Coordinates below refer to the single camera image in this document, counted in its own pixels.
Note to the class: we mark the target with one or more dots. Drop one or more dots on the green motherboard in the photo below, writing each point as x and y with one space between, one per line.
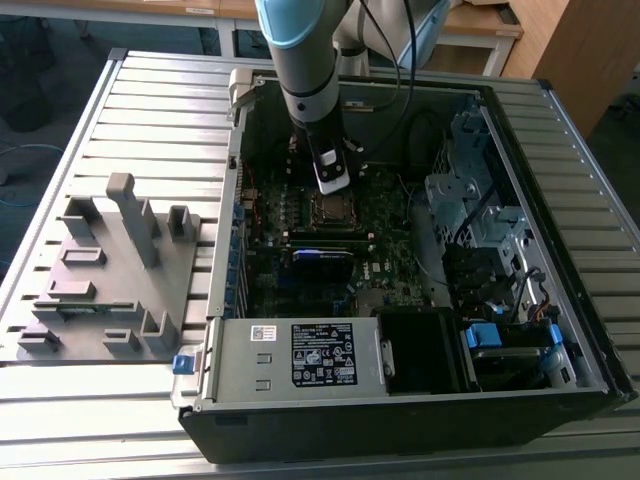
390 235

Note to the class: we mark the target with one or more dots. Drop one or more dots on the black PC case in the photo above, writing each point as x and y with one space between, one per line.
350 435

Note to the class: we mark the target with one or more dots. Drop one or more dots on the wooden cabinet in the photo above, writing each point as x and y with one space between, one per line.
590 50

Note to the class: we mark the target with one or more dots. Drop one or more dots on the wooden desk white frame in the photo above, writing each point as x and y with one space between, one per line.
75 4
480 20

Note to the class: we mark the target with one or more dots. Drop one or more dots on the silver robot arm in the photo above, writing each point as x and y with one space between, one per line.
310 75

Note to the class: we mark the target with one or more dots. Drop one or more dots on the silver metal drive cage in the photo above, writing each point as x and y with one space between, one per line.
445 192

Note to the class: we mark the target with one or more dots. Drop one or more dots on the black office chair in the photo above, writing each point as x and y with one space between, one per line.
25 90

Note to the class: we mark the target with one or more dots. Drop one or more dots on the green RAM stick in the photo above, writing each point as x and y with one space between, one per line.
85 311

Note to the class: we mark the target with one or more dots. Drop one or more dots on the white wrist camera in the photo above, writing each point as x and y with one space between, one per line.
334 187

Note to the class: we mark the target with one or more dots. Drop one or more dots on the black disk drive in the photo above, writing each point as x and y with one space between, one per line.
505 370

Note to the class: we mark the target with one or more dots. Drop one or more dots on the blue disk carrier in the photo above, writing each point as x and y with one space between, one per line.
482 335

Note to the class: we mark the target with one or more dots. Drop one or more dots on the grey power supply unit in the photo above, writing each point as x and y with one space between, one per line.
240 370

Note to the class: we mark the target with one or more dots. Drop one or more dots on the small blue plastic clip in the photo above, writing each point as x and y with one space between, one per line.
555 335

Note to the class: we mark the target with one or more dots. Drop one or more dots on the grey parts rack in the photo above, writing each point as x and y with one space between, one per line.
125 280

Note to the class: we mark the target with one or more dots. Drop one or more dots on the blue case latch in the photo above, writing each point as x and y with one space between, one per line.
182 365

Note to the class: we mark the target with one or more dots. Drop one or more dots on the silver chipset heatsink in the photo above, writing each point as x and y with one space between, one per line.
371 302

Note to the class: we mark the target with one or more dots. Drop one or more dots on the black graphics card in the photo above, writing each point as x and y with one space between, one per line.
322 272

